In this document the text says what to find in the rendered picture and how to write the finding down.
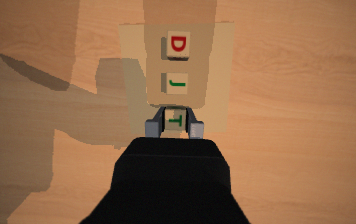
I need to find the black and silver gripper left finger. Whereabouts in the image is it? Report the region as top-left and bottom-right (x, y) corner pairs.
(145, 107), (166, 138)

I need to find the tan flat mat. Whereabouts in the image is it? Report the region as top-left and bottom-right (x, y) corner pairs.
(118, 22), (235, 134)

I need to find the beige letter block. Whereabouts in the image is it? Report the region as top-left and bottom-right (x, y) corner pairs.
(165, 106), (186, 131)
(166, 72), (189, 95)
(166, 30), (191, 61)

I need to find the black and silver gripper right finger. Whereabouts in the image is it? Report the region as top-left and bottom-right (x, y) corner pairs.
(185, 107), (204, 139)

